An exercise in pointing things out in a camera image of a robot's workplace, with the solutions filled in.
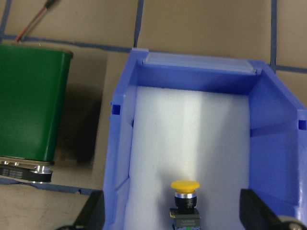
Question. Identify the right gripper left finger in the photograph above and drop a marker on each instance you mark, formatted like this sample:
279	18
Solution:
92	215

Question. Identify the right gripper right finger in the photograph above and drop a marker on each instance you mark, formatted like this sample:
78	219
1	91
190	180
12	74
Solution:
254	214

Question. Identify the right blue plastic bin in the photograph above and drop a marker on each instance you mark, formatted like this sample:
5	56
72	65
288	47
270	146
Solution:
278	125

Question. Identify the green conveyor belt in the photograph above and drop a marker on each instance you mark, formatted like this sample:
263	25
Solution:
33	82

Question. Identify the yellow mushroom push button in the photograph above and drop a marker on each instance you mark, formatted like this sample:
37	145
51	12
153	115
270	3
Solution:
185	216

